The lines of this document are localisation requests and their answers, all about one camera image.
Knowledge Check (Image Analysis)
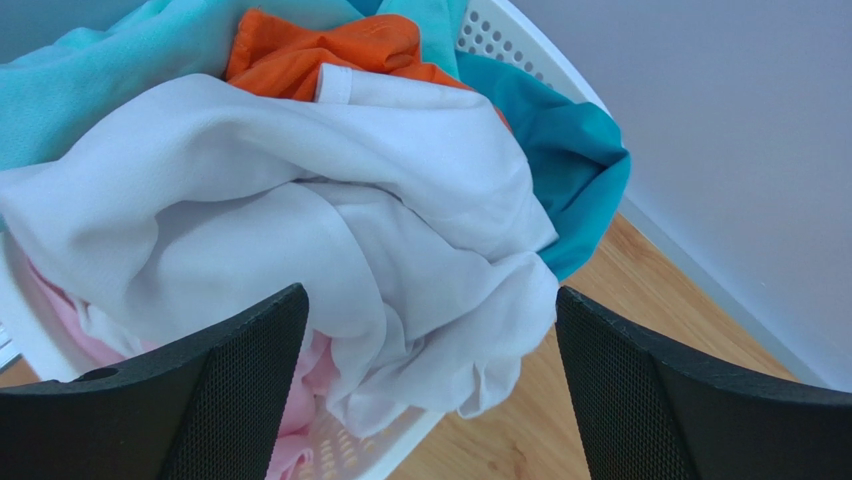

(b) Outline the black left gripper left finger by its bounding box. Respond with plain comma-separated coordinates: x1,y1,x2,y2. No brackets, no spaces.
1,284,309,479

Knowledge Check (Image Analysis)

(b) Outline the orange t-shirt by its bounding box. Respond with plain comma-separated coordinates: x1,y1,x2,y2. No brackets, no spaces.
225,9,509,139

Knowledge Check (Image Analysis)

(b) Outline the white t-shirt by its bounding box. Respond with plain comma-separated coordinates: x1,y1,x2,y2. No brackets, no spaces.
1,74,557,436

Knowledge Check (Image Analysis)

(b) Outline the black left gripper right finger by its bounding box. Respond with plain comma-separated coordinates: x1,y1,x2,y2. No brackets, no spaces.
555,287,851,479

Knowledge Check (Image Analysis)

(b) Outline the teal t-shirt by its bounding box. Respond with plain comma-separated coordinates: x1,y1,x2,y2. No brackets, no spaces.
1,1,631,279

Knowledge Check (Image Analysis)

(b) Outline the pink t-shirt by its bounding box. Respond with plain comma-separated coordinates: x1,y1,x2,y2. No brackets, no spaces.
27,262,338,479

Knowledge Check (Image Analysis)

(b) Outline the white plastic laundry basket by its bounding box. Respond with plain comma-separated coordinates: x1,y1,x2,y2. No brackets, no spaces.
1,1,607,479

